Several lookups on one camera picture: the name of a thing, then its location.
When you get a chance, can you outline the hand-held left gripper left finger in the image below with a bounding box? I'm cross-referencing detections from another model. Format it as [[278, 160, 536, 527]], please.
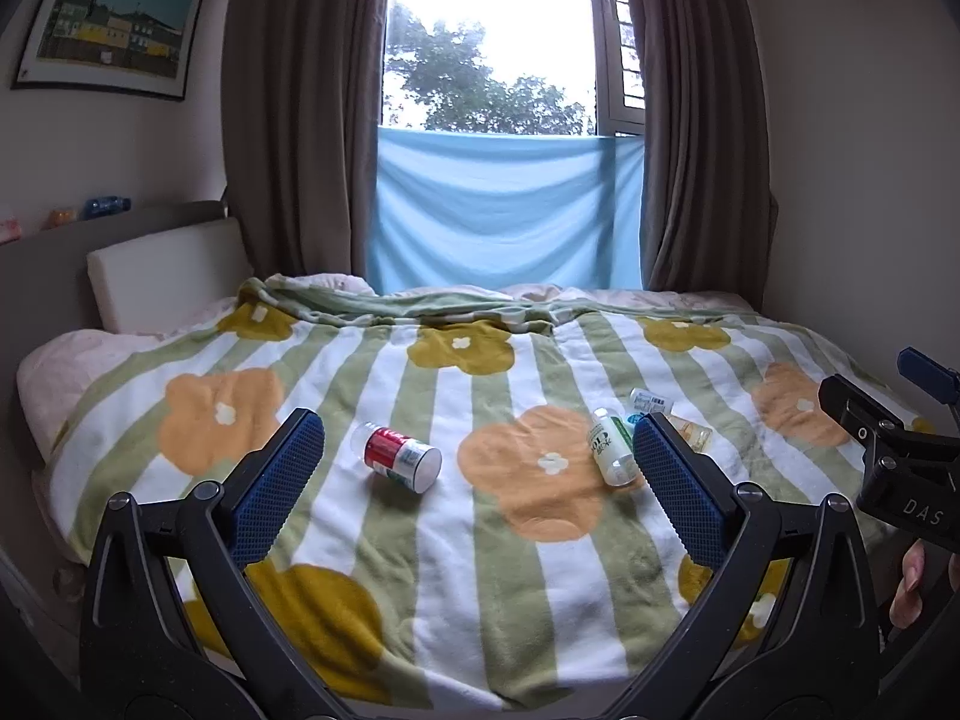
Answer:
[[79, 407, 355, 720]]

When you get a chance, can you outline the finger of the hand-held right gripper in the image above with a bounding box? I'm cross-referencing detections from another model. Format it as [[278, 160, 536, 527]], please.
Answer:
[[818, 373, 910, 458], [898, 347, 960, 404]]

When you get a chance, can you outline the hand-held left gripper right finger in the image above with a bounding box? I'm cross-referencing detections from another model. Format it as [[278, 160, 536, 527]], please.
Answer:
[[598, 411, 884, 720]]

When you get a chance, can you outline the red and white bottle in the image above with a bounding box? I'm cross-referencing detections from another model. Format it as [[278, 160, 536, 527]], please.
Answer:
[[352, 422, 443, 495]]

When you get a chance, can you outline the person's right hand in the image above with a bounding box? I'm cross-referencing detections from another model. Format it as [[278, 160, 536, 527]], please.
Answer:
[[888, 540, 932, 629]]

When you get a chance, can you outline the white bottle with green label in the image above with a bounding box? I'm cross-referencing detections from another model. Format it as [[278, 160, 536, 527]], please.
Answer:
[[589, 406, 641, 488]]

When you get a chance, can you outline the pink bed sheet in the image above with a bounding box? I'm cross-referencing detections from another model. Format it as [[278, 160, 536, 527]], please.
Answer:
[[298, 273, 755, 314]]

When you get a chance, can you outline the striped floral blanket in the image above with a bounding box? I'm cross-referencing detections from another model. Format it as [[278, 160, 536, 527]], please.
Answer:
[[43, 274, 940, 700]]

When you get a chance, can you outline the pink pillow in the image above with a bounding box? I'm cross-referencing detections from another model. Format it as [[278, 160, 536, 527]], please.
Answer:
[[16, 298, 241, 466]]

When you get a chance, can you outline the white headboard cushion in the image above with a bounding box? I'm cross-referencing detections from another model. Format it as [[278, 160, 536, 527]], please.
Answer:
[[85, 217, 254, 335]]

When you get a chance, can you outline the brown curtain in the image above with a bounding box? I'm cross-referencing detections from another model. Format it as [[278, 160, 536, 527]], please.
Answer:
[[627, 0, 782, 293], [219, 0, 397, 295]]

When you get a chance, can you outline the grey headboard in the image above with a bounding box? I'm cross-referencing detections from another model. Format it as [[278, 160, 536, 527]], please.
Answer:
[[0, 199, 241, 481]]

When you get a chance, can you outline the light blue cloth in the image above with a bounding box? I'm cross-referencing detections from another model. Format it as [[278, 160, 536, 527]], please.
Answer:
[[364, 127, 647, 294]]

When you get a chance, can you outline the open window frame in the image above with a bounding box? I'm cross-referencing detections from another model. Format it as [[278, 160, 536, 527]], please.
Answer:
[[583, 0, 647, 138]]

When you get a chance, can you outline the framed wall picture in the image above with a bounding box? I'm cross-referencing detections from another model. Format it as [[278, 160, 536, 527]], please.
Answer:
[[9, 0, 208, 103]]

